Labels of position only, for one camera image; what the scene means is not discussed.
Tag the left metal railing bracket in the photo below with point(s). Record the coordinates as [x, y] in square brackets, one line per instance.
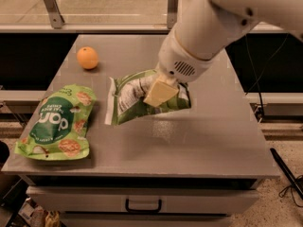
[55, 17]

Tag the green rice chip bag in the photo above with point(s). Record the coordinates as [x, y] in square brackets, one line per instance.
[59, 134]

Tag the grey drawer with black handle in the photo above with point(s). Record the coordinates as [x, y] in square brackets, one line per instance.
[139, 200]

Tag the black rod on floor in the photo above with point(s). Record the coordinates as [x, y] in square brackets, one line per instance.
[295, 183]

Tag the green jalapeno chip bag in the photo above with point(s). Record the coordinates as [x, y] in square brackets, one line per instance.
[126, 98]

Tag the middle metal railing bracket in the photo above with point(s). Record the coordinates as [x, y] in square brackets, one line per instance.
[172, 11]

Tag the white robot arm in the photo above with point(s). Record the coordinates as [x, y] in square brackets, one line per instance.
[207, 27]

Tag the orange fruit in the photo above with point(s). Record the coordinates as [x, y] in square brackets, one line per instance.
[87, 57]

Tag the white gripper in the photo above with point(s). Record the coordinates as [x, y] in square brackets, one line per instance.
[178, 61]

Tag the snack packets under table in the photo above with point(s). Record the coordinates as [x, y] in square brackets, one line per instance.
[36, 216]

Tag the metal railing bracket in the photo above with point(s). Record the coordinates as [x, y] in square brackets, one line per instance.
[172, 11]
[55, 17]

